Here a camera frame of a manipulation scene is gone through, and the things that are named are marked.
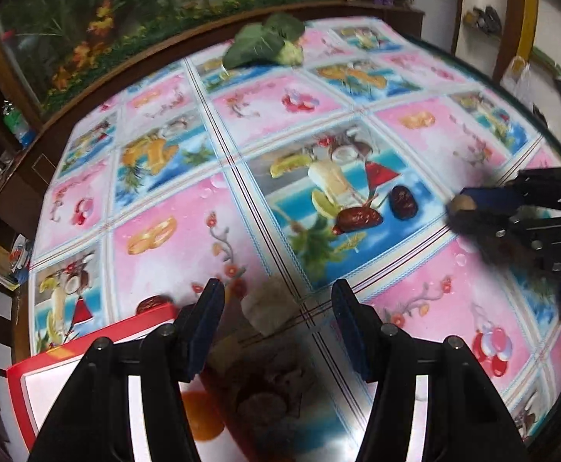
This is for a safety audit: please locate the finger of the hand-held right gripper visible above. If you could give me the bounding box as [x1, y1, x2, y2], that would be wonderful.
[464, 167, 561, 213]
[447, 209, 519, 257]

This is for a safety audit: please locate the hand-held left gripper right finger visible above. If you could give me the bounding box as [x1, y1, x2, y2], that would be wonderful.
[331, 279, 527, 462]

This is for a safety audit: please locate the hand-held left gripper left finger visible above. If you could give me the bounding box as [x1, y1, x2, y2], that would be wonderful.
[27, 278, 226, 462]

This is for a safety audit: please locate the white rough chunk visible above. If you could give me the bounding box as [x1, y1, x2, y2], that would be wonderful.
[241, 281, 301, 335]

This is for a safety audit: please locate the orange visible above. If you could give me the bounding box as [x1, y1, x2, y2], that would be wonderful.
[181, 390, 226, 444]

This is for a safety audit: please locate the red tray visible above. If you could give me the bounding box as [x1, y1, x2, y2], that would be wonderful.
[6, 304, 373, 462]

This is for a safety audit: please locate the red date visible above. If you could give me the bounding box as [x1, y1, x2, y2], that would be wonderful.
[389, 185, 420, 219]
[136, 295, 174, 315]
[333, 204, 385, 236]

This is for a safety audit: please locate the clear plastic bag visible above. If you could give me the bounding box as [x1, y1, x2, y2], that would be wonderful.
[504, 55, 544, 111]

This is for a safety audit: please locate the black and yellow object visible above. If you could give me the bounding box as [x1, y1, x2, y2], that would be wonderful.
[466, 6, 503, 34]

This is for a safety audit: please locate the yellow pole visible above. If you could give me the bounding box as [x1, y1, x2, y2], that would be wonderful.
[519, 0, 539, 63]

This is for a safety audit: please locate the green bottle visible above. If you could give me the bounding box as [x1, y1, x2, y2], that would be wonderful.
[2, 103, 33, 147]

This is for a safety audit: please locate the green bok choy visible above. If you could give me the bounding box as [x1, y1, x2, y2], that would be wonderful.
[222, 13, 306, 70]

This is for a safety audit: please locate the artificial flower plant display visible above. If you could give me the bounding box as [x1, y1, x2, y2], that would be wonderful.
[0, 0, 339, 111]

